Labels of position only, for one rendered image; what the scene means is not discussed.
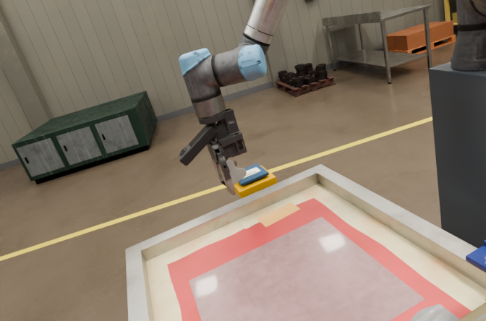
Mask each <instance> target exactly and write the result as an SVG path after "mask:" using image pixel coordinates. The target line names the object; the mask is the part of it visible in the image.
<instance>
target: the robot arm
mask: <svg viewBox="0 0 486 321"><path fill-rule="evenodd" d="M288 2H289V0H256V1H255V4H254V6H253V8H252V12H251V14H250V17H249V19H248V21H247V25H246V27H245V29H244V32H243V35H242V38H241V40H240V42H239V45H238V47H237V48H235V49H234V50H232V51H227V52H224V53H219V54H216V55H211V54H210V53H209V50H208V49H206V48H202V49H199V50H196V51H191V52H189V53H185V54H183V55H181V56H180V57H179V64H180V67H181V70H182V76H183V78H184V81H185V84H186V86H187V90H188V93H189V96H190V99H191V101H192V105H193V108H194V110H195V114H196V117H198V121H199V123H200V124H206V125H205V126H204V127H203V128H202V129H201V131H200V132H199V133H198V134H197V135H196V136H195V137H194V138H193V139H192V141H191V142H190V143H189V144H188V145H187V146H186V147H185V148H184V149H183V150H182V151H181V152H180V154H179V155H178V156H179V160H180V162H181V163H183V164H184V165H185V166H188V165H189V164H190V162H191V161H193V160H194V158H195V157H196V156H197V155H198V153H199V152H200V151H201V150H202V149H203V148H204V147H205V146H208V150H209V153H210V156H211V158H212V160H213V164H214V166H215V169H216V172H217V174H218V177H219V179H220V181H221V183H222V184H223V185H224V186H226V188H227V190H228V192H230V193H231V194H232V195H236V194H235V190H234V185H235V184H236V183H237V182H238V181H240V180H241V179H243V178H244V177H245V176H246V174H247V172H246V170H245V169H244V168H237V167H236V166H237V162H236V161H235V160H228V158H230V157H232V158H233V157H235V156H237V155H241V154H243V153H246V152H247V149H246V146H245V143H244V139H243V136H242V133H241V132H240V131H239V127H238V125H237V122H236V118H235V115H234V110H233V109H230V108H226V107H225V103H224V101H223V96H222V94H221V89H220V87H225V86H228V85H234V84H237V83H240V82H246V81H253V80H256V79H258V78H261V77H264V76H265V75H266V72H267V65H266V60H265V56H266V54H267V51H268V49H269V46H270V43H271V41H272V39H273V36H274V34H275V32H276V29H277V27H278V24H279V22H280V21H281V18H282V16H283V13H284V11H285V9H286V6H287V4H288ZM456 8H457V23H458V36H457V39H456V44H455V47H454V50H453V55H452V56H451V68H452V69H455V70H459V71H485V70H486V0H456ZM216 122H217V123H216ZM242 142H243V143H242ZM243 145H244V146H243Z"/></svg>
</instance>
